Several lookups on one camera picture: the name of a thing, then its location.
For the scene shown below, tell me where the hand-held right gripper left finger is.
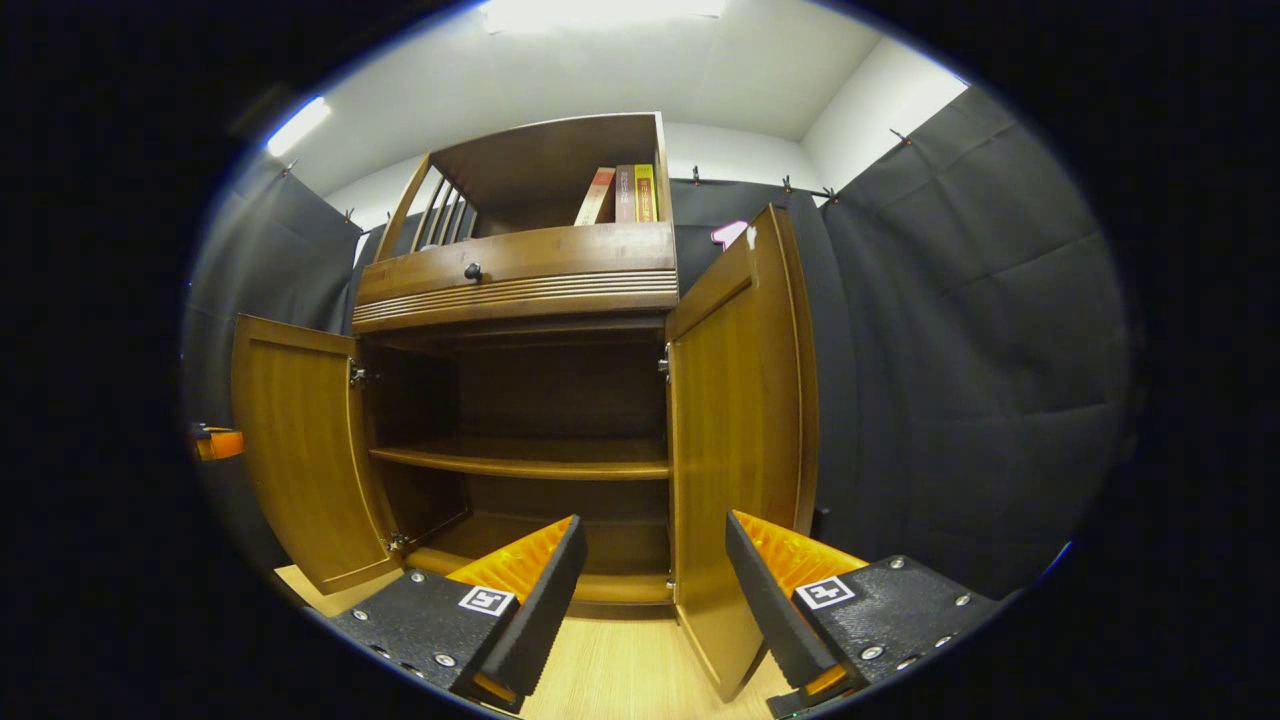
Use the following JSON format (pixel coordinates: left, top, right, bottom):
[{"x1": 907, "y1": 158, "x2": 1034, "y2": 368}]
[{"x1": 330, "y1": 515, "x2": 589, "y2": 713}]

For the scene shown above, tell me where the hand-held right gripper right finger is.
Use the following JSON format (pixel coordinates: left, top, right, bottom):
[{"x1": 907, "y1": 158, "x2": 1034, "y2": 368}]
[{"x1": 725, "y1": 510, "x2": 1001, "y2": 708}]

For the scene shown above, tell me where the wooden cabinet door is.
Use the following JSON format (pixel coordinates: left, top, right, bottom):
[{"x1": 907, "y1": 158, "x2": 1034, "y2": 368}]
[
  {"x1": 665, "y1": 204, "x2": 821, "y2": 703},
  {"x1": 230, "y1": 314, "x2": 403, "y2": 596}
]

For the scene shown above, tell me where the wooden inner cabinet shelf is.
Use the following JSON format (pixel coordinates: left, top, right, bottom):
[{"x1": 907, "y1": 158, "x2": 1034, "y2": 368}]
[{"x1": 368, "y1": 437, "x2": 671, "y2": 482}]

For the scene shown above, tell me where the wooden cabinet drawer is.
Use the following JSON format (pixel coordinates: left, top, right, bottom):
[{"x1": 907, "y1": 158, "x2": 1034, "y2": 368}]
[{"x1": 352, "y1": 222, "x2": 681, "y2": 334}]

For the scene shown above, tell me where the black backdrop cloth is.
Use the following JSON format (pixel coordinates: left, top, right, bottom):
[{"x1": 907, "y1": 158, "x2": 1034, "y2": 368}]
[{"x1": 180, "y1": 85, "x2": 1136, "y2": 601}]

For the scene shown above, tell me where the ceiling light strip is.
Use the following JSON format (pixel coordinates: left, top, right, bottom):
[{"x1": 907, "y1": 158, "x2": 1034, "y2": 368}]
[{"x1": 265, "y1": 96, "x2": 333, "y2": 158}]

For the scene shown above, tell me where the red and white book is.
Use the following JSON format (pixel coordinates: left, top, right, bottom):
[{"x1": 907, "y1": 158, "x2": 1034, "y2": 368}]
[{"x1": 573, "y1": 167, "x2": 617, "y2": 226}]

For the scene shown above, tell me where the row of black cloth clips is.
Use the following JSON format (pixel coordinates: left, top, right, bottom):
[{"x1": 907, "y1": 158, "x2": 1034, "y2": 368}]
[{"x1": 280, "y1": 125, "x2": 913, "y2": 223}]

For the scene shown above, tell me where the large ceiling light panel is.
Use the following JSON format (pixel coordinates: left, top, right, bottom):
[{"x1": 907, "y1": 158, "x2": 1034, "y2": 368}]
[{"x1": 478, "y1": 0, "x2": 729, "y2": 33}]

